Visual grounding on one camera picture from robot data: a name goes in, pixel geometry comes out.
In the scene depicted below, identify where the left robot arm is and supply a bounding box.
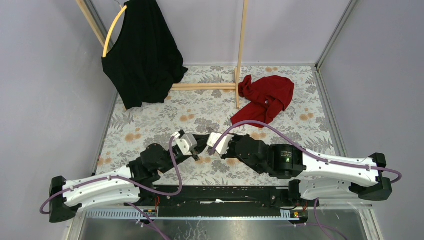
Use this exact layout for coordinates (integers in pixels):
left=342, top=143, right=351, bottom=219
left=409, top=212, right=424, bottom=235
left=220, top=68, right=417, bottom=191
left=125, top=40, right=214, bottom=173
left=40, top=131, right=210, bottom=223

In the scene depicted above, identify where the wooden hanger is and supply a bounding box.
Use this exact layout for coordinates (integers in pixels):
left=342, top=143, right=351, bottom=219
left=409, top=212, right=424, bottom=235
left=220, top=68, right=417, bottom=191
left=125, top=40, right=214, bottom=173
left=102, top=5, right=128, bottom=58

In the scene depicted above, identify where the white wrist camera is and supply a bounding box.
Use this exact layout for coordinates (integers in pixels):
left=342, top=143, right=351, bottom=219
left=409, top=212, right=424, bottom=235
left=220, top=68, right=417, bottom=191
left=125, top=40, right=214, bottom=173
left=171, top=130, right=198, bottom=156
left=206, top=132, right=233, bottom=156

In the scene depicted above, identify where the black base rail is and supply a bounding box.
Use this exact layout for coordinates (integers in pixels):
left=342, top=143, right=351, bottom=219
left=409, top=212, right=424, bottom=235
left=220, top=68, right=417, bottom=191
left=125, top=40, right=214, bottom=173
left=123, top=185, right=321, bottom=218

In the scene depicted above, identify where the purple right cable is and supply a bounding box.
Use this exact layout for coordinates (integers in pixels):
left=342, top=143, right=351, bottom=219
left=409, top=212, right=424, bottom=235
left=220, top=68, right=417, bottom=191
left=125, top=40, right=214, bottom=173
left=208, top=119, right=403, bottom=185

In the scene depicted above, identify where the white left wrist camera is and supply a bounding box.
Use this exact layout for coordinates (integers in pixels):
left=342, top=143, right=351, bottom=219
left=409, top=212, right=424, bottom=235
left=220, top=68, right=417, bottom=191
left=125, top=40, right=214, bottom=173
left=171, top=130, right=198, bottom=156

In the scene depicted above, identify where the wooden rack frame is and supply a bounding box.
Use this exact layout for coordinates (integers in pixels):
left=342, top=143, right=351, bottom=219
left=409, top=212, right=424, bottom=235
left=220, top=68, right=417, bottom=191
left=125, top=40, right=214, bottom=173
left=76, top=0, right=249, bottom=110

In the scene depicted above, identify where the black garment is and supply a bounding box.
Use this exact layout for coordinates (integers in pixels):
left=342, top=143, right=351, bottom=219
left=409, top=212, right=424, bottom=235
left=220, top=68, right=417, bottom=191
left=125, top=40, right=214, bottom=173
left=102, top=0, right=188, bottom=110

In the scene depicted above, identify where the red cloth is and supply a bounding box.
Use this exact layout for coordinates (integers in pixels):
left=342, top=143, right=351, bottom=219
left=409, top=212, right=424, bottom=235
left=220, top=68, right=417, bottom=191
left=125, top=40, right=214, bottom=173
left=230, top=75, right=295, bottom=125

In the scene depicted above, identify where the floral table cover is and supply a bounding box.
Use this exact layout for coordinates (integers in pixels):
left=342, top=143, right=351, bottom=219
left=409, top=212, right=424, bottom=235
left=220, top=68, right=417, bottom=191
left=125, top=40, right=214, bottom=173
left=96, top=66, right=336, bottom=186

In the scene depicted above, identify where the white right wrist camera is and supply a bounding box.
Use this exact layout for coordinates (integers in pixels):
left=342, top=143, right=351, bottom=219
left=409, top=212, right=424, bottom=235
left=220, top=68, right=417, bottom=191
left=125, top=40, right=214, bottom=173
left=206, top=132, right=233, bottom=156

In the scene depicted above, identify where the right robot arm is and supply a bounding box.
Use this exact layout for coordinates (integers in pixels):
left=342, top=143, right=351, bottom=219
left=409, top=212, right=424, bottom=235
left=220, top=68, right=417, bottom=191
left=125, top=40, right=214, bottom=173
left=215, top=134, right=393, bottom=206

